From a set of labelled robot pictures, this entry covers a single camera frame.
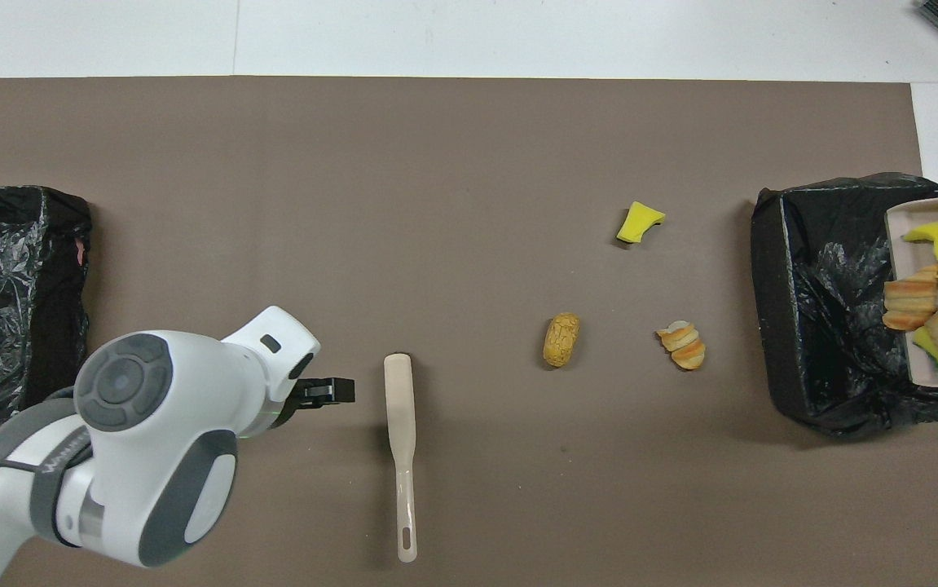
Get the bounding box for small striped croissant piece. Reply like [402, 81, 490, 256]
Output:
[656, 320, 707, 372]

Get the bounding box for yellow sponge piece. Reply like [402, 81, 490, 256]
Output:
[617, 201, 667, 245]

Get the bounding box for bin with black bag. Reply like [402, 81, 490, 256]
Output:
[750, 173, 938, 441]
[0, 186, 95, 429]

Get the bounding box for pale bread chunk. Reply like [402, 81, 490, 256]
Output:
[883, 263, 938, 332]

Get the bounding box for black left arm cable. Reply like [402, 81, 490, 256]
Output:
[0, 459, 95, 483]

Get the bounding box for beige plastic dustpan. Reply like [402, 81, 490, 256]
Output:
[884, 196, 938, 386]

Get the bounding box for beige hand brush black bristles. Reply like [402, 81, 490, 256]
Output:
[383, 352, 420, 564]

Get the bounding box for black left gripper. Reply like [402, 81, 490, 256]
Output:
[275, 373, 356, 430]

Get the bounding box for brown table mat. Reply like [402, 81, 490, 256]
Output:
[0, 76, 938, 587]

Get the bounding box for orange corn-textured bread roll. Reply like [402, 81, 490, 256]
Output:
[543, 312, 582, 369]

